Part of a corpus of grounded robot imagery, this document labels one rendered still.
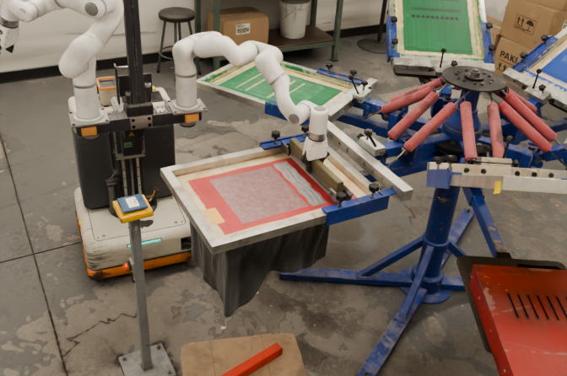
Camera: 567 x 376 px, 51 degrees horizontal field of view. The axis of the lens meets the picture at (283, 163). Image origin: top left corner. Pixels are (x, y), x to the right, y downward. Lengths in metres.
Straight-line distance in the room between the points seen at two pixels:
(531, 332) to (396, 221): 2.31
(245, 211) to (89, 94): 0.84
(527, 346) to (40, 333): 2.37
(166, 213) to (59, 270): 0.69
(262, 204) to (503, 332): 1.07
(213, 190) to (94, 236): 1.09
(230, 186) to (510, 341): 1.29
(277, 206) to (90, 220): 1.43
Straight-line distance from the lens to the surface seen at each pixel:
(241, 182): 2.60
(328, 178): 2.50
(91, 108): 2.72
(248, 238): 2.24
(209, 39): 2.62
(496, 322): 1.92
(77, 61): 2.54
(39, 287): 3.64
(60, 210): 4.20
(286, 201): 2.50
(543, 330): 1.96
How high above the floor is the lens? 2.38
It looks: 31 degrees down
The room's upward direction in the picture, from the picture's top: 4 degrees clockwise
